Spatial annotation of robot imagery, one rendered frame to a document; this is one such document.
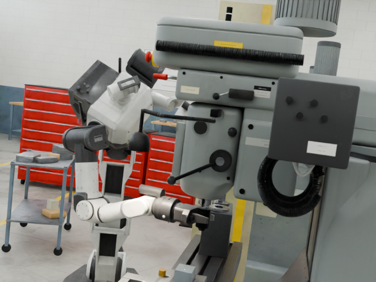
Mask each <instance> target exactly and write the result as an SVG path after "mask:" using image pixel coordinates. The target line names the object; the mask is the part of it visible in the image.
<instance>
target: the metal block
mask: <svg viewBox="0 0 376 282"><path fill-rule="evenodd" d="M195 268H196V267H195V266H190V265H185V264H179V265H178V266H177V268H176V269H175V273H174V278H173V282H193V280H194V277H195Z"/></svg>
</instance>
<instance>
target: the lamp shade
mask: <svg viewBox="0 0 376 282"><path fill-rule="evenodd" d="M149 149H150V140H149V136H148V135H147V134H146V133H144V132H139V131H138V132H135V133H133V134H132V135H131V137H130V139H129V143H128V150H130V151H136V152H149Z"/></svg>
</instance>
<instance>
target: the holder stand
mask: <svg viewBox="0 0 376 282"><path fill-rule="evenodd" d="M208 208H210V209H211V214H214V215H215V218H214V221H211V220H210V221H209V228H207V229H206V230H205V231H201V237H200V246H199V254H200V255H207V256H215V257H222V258H227V253H228V245H229V236H230V232H231V224H232V213H233V204H232V203H229V202H228V201H225V203H218V202H215V200H212V205H211V206H209V207H208Z"/></svg>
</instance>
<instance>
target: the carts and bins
mask: <svg viewBox="0 0 376 282"><path fill-rule="evenodd" d="M71 164H72V170H71V177H70V189H69V201H64V200H65V188H66V181H67V170H68V168H69V167H70V165H71ZM10 165H11V170H10V184H9V192H8V206H7V219H6V234H5V242H4V244H3V246H2V251H3V252H9V251H10V249H11V245H10V244H9V237H10V224H11V222H16V223H20V226H22V227H25V226H27V224H28V223H32V224H47V225H58V226H59V227H58V239H57V247H56V248H55V249H54V254H55V255H56V256H60V255H61V254H62V252H63V250H62V248H61V247H60V243H61V236H62V225H63V223H64V221H65V218H66V216H67V222H66V223H65V225H64V229H65V230H70V229H71V227H72V225H71V224H70V215H71V204H72V192H73V180H74V169H75V153H73V152H69V151H67V150H66V149H65V148H64V146H63V144H53V150H52V152H43V151H32V149H28V151H26V152H23V153H20V154H17V155H16V159H15V160H14V161H12V162H11V163H10ZM15 166H26V167H27V169H26V182H25V196H24V199H23V200H22V201H21V202H20V203H19V205H18V206H17V207H16V209H15V210H14V211H13V212H12V213H11V210H12V196H13V182H14V174H15ZM30 167H38V168H50V169H57V170H64V171H63V183H62V195H61V201H58V200H56V199H47V200H43V199H29V198H27V197H28V190H29V177H30Z"/></svg>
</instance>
